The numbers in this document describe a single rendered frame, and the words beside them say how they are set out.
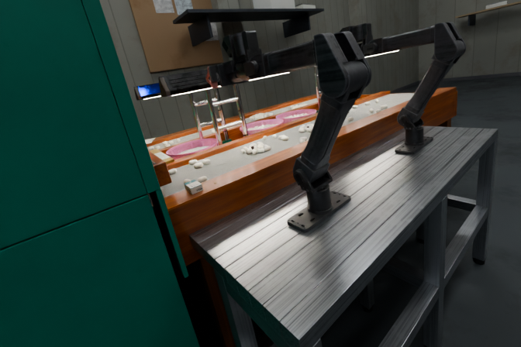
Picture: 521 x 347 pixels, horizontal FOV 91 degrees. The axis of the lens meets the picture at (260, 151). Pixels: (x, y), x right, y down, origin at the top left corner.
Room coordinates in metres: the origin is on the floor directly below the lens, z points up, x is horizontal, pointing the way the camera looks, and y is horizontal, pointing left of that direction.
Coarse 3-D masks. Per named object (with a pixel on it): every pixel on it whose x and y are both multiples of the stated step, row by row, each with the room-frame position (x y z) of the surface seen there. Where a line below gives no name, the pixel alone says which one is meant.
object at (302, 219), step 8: (328, 184) 0.62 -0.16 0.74; (320, 192) 0.59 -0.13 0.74; (328, 192) 0.60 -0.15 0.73; (336, 192) 0.69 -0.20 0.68; (312, 200) 0.60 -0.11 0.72; (320, 200) 0.59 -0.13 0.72; (328, 200) 0.59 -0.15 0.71; (336, 200) 0.64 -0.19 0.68; (344, 200) 0.64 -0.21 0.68; (304, 208) 0.63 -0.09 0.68; (312, 208) 0.60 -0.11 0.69; (320, 208) 0.59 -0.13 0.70; (328, 208) 0.59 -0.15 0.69; (336, 208) 0.61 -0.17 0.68; (296, 216) 0.60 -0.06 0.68; (304, 216) 0.59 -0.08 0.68; (312, 216) 0.59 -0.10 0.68; (320, 216) 0.58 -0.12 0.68; (328, 216) 0.58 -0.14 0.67; (288, 224) 0.58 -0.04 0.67; (296, 224) 0.56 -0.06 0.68; (304, 224) 0.56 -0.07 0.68; (312, 224) 0.55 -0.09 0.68
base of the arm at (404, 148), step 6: (420, 126) 0.95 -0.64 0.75; (408, 132) 0.96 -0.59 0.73; (414, 132) 0.94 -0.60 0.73; (420, 132) 0.94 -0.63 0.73; (408, 138) 0.96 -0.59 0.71; (414, 138) 0.94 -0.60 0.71; (420, 138) 0.94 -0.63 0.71; (426, 138) 1.00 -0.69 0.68; (432, 138) 0.99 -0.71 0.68; (402, 144) 0.98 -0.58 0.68; (408, 144) 0.96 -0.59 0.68; (414, 144) 0.94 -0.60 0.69; (420, 144) 0.93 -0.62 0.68; (426, 144) 0.96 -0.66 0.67; (396, 150) 0.93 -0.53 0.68; (402, 150) 0.91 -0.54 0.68; (408, 150) 0.91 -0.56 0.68; (414, 150) 0.89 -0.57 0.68
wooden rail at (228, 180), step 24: (432, 96) 1.41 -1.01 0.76; (360, 120) 1.17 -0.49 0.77; (384, 120) 1.14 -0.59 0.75; (432, 120) 1.39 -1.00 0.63; (336, 144) 0.96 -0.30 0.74; (360, 144) 1.04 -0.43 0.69; (240, 168) 0.82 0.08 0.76; (264, 168) 0.78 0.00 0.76; (288, 168) 0.83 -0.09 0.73; (216, 192) 0.68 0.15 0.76; (240, 192) 0.72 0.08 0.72; (264, 192) 0.77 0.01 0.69; (192, 216) 0.64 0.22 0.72; (216, 216) 0.67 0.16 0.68
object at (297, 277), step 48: (384, 144) 1.05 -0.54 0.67; (432, 144) 0.95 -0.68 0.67; (480, 144) 0.86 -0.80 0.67; (288, 192) 0.77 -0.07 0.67; (384, 192) 0.65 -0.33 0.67; (432, 192) 0.61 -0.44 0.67; (192, 240) 0.61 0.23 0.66; (240, 240) 0.56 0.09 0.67; (288, 240) 0.52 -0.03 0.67; (336, 240) 0.49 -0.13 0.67; (384, 240) 0.46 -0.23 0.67; (240, 288) 0.42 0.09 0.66; (288, 288) 0.38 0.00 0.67; (336, 288) 0.36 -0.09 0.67; (288, 336) 0.30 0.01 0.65
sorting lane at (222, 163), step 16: (384, 96) 1.85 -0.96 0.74; (400, 96) 1.73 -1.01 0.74; (352, 112) 1.50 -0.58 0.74; (368, 112) 1.42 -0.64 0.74; (272, 144) 1.13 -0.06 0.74; (288, 144) 1.08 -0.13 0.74; (224, 160) 1.02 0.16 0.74; (240, 160) 0.98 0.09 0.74; (256, 160) 0.95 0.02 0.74; (176, 176) 0.94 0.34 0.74; (192, 176) 0.91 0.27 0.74; (208, 176) 0.87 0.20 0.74; (176, 192) 0.78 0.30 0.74
